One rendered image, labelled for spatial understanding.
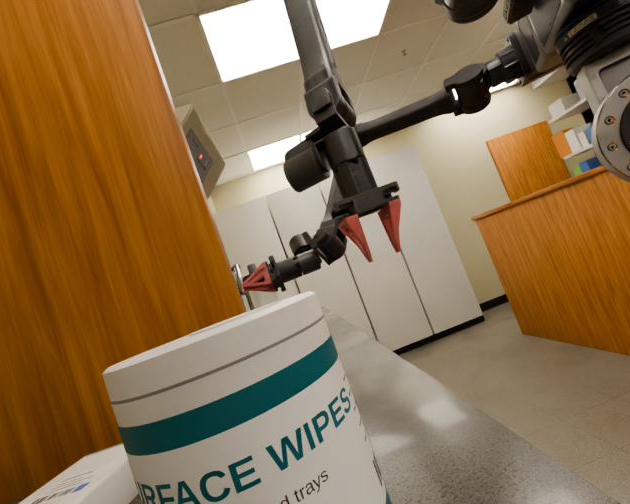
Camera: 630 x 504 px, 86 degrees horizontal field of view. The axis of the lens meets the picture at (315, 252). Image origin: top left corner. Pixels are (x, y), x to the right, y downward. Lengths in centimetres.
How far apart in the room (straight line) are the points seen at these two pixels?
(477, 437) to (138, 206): 56
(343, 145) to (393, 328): 349
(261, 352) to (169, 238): 46
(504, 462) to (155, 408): 22
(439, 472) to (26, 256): 65
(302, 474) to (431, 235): 397
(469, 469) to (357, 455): 10
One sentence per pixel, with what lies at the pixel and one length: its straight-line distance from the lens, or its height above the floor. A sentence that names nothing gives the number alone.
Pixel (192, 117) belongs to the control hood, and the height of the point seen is 149.
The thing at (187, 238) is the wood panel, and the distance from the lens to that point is 60.
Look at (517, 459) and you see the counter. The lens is 29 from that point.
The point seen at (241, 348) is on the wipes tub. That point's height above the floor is 108.
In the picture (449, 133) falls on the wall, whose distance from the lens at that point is 509.
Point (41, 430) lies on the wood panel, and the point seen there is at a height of 102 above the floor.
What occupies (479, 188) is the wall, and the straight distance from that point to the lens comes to 501.
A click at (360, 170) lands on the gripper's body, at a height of 122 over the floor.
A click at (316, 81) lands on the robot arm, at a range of 61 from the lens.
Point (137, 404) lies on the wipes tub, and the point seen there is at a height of 107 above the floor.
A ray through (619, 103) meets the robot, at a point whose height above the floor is 119.
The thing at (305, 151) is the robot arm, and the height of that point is 129.
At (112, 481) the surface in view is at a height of 97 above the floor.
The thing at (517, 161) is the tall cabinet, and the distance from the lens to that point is 535.
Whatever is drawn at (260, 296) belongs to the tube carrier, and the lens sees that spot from 102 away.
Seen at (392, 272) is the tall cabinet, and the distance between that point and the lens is 391.
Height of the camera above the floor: 109
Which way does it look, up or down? 5 degrees up
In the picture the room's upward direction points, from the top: 20 degrees counter-clockwise
